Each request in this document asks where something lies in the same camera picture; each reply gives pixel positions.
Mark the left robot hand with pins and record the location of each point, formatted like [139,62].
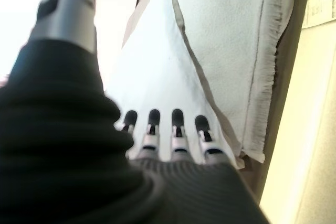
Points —
[60,140]

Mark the white bed sheet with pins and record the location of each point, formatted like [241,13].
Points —
[155,72]

